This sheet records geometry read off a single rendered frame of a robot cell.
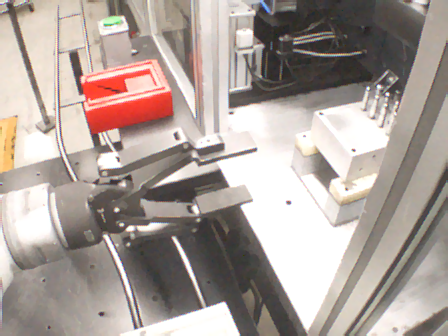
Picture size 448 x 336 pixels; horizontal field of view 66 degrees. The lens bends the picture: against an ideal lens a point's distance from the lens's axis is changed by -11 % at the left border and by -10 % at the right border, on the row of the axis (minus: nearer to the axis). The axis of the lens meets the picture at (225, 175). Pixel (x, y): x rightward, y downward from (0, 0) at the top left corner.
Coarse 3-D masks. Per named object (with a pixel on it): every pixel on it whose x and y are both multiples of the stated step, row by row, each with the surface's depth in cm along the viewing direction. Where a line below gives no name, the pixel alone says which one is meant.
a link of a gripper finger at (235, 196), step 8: (240, 184) 50; (216, 192) 49; (224, 192) 49; (232, 192) 49; (240, 192) 49; (248, 192) 49; (200, 200) 48; (208, 200) 48; (216, 200) 48; (224, 200) 48; (232, 200) 48; (240, 200) 48; (248, 200) 48; (200, 208) 47; (208, 208) 47; (216, 208) 47; (224, 208) 48
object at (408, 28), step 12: (384, 0) 40; (396, 0) 38; (408, 0) 38; (420, 0) 37; (384, 12) 41; (396, 12) 39; (408, 12) 37; (420, 12) 36; (384, 24) 42; (396, 24) 40; (408, 24) 38; (420, 24) 36; (396, 36) 40; (408, 36) 38; (420, 36) 37
